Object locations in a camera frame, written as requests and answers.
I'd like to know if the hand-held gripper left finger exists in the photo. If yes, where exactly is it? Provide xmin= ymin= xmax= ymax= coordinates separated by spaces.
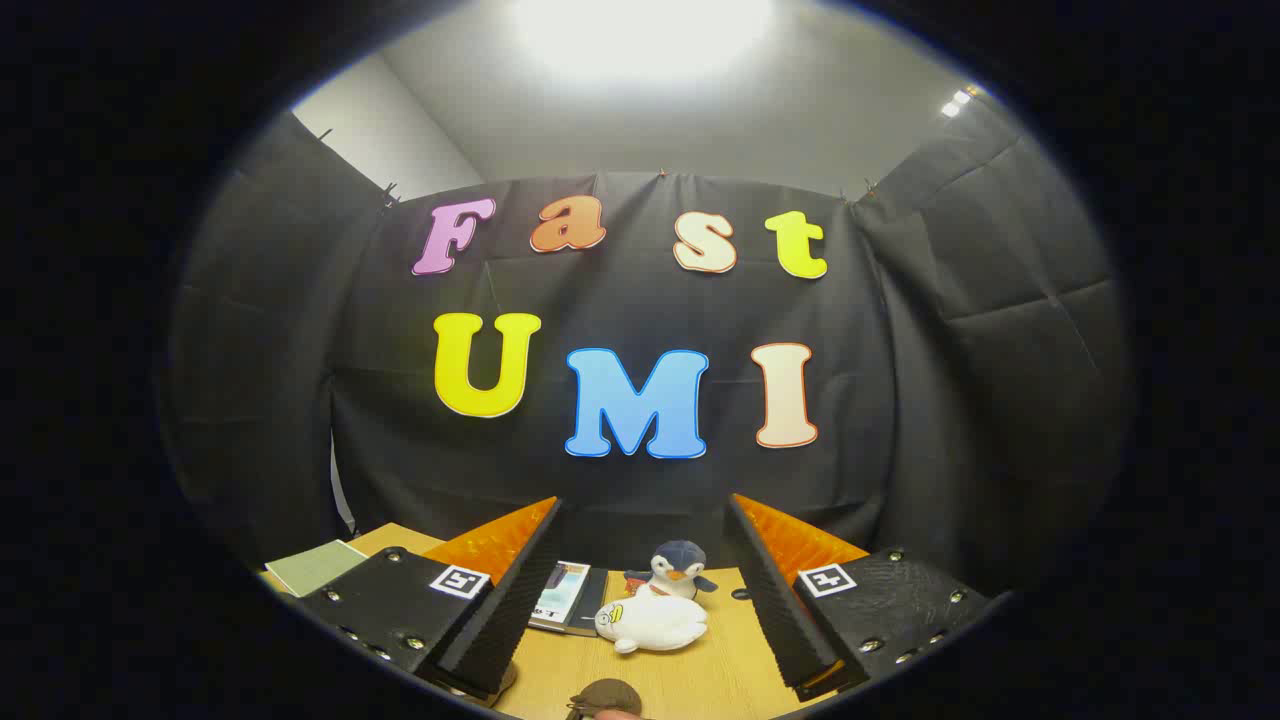
xmin=297 ymin=497 xmax=564 ymax=701

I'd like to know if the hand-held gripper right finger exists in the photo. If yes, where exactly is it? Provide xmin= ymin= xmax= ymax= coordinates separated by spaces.
xmin=727 ymin=493 xmax=991 ymax=701

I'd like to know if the brown fuzzy shoe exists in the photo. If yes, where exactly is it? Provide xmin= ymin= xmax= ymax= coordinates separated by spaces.
xmin=566 ymin=678 xmax=644 ymax=720

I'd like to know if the beige fabric storage box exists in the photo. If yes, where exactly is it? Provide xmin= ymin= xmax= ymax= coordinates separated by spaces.
xmin=263 ymin=540 xmax=369 ymax=598

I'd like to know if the pale landscape cover book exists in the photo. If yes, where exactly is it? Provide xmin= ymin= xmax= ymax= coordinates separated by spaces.
xmin=528 ymin=561 xmax=593 ymax=631

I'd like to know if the dark notebook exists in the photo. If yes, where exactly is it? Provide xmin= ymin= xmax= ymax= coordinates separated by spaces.
xmin=565 ymin=566 xmax=609 ymax=638

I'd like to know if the grey penguin plush toy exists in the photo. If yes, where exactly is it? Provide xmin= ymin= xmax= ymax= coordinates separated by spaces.
xmin=625 ymin=540 xmax=719 ymax=601

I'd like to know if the white duck plush toy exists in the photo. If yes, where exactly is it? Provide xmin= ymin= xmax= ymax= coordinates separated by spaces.
xmin=595 ymin=592 xmax=709 ymax=655

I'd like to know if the black backdrop cloth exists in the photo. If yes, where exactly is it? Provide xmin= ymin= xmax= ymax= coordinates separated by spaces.
xmin=160 ymin=95 xmax=1136 ymax=601

